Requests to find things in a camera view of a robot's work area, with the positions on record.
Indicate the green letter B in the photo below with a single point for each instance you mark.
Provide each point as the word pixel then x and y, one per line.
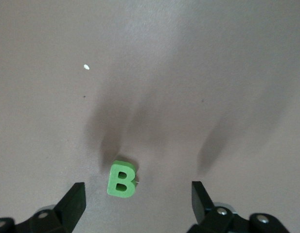
pixel 113 179

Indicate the tiny white crumb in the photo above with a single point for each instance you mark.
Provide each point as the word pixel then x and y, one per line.
pixel 86 67

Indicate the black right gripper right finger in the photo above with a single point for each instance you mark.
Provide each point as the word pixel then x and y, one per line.
pixel 202 206

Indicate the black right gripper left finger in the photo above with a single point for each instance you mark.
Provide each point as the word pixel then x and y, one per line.
pixel 69 208

